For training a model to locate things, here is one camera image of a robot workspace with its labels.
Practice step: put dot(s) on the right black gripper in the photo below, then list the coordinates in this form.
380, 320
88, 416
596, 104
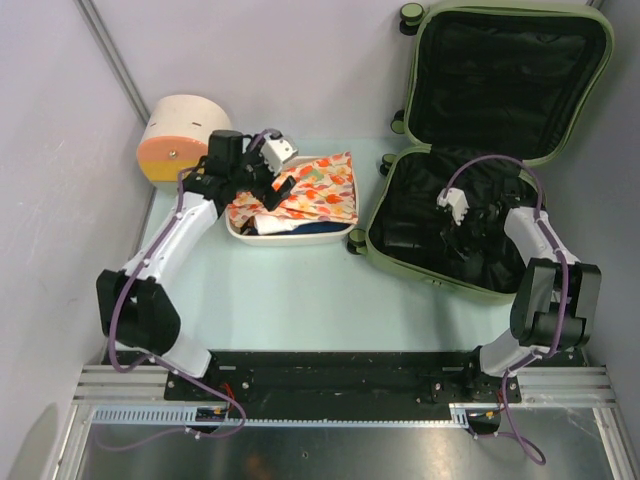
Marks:
459, 234

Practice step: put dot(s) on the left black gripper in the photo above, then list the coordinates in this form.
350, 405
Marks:
270, 197

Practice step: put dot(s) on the plain white garment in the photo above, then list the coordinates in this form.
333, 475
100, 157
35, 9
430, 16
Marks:
269, 225

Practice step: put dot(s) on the white orange patterned cloth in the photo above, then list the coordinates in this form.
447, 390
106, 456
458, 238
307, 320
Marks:
324, 191

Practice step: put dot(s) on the navy blue garment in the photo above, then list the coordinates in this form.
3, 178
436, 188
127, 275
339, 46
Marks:
317, 228

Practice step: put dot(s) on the white rectangular plastic basin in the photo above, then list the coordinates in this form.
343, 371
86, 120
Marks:
251, 238

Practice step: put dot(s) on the cream drawer box orange fronts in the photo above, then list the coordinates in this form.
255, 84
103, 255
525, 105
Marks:
176, 136

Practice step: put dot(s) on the green hard-shell suitcase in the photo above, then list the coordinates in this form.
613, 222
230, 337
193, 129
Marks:
495, 88

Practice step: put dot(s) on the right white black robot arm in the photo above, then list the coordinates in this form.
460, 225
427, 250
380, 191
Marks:
555, 301

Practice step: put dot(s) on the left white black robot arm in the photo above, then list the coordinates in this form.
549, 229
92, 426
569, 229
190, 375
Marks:
135, 308

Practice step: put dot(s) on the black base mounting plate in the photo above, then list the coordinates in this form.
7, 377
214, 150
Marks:
347, 386

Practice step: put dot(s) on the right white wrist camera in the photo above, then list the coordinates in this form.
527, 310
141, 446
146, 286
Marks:
455, 202

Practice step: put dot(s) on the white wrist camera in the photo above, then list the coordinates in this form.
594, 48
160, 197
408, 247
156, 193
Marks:
455, 202
277, 150

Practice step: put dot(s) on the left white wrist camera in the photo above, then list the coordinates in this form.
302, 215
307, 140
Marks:
277, 150

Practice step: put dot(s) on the aluminium frame rail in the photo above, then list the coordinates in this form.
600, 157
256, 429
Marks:
576, 387

